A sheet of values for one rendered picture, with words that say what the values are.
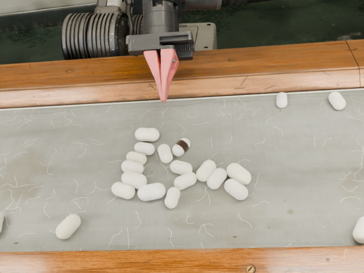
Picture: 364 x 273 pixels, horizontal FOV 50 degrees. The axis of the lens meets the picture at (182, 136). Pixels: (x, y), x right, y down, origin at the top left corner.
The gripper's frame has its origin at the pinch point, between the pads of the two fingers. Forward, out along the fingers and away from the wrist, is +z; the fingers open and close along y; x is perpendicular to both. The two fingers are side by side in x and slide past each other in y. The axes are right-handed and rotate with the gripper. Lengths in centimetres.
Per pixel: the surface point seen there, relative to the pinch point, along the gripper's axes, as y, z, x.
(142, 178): -2.1, 12.7, -7.7
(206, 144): 6.5, 8.0, -1.1
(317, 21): 66, -74, 166
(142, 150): -2.9, 8.6, -3.4
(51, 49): -91, -67, 159
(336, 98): 26.8, 1.4, 2.0
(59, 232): -11.5, 19.0, -12.8
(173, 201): 2.4, 15.9, -9.7
